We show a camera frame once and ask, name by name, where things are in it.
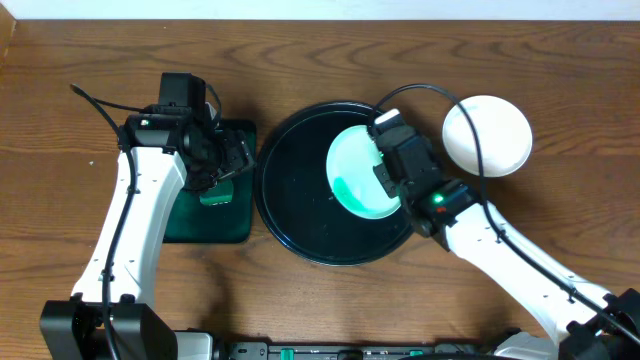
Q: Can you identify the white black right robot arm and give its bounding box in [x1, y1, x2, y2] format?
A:
[367, 113, 639, 359]

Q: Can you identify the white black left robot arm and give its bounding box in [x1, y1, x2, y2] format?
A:
[39, 111, 256, 359]

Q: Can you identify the white plate with green stain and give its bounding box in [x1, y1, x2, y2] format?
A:
[442, 95, 533, 177]

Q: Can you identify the round black serving tray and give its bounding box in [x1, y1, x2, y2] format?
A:
[254, 101, 413, 266]

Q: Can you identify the green scrub sponge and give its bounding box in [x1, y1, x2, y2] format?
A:
[199, 180, 234, 206]

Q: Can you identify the pale green plate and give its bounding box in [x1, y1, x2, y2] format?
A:
[326, 125, 400, 220]

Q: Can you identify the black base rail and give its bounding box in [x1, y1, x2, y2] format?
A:
[227, 342, 496, 360]

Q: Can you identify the black rectangular water tray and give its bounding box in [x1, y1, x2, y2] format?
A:
[163, 118, 258, 245]

